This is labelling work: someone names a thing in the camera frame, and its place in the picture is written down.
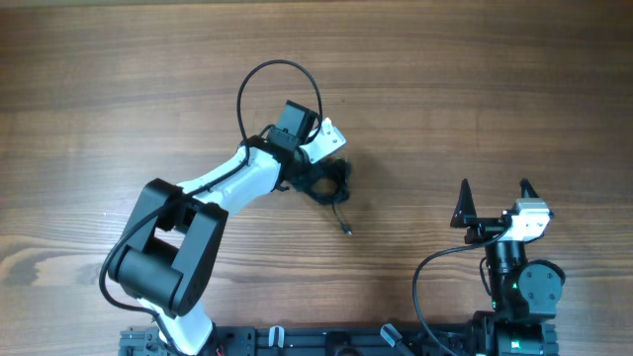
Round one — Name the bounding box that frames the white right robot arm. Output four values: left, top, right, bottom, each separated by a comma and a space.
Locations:
450, 179, 566, 356

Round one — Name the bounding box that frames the black cable bundle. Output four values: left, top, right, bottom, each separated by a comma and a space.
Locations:
291, 157, 354, 236

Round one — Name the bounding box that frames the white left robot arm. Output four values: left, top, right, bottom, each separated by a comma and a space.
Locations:
99, 101, 347, 355

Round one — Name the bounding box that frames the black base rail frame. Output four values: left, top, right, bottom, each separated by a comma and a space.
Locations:
118, 323, 560, 356

